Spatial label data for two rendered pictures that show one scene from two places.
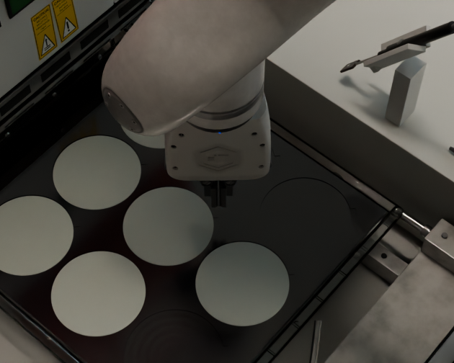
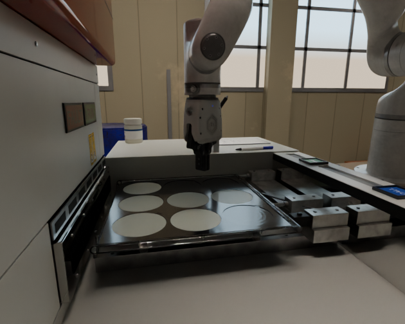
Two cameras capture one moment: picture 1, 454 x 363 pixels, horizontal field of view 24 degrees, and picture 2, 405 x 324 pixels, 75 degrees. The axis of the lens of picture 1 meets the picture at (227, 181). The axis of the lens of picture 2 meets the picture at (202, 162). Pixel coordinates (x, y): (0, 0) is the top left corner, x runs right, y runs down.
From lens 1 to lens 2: 94 cm
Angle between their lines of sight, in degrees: 59
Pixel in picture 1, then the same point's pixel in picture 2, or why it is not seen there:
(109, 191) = (154, 203)
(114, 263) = (188, 211)
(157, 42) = not seen: outside the picture
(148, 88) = (231, 13)
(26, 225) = (134, 222)
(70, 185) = (136, 208)
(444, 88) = not seen: hidden behind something
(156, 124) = (231, 40)
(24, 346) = (175, 283)
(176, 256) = (203, 202)
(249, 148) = (218, 117)
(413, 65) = not seen: hidden behind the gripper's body
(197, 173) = (206, 136)
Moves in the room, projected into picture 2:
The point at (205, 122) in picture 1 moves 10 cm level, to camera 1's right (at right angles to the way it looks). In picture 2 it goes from (214, 89) to (237, 90)
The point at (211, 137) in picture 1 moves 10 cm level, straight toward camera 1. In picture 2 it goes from (210, 108) to (250, 109)
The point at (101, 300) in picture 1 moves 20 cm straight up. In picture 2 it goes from (200, 219) to (200, 116)
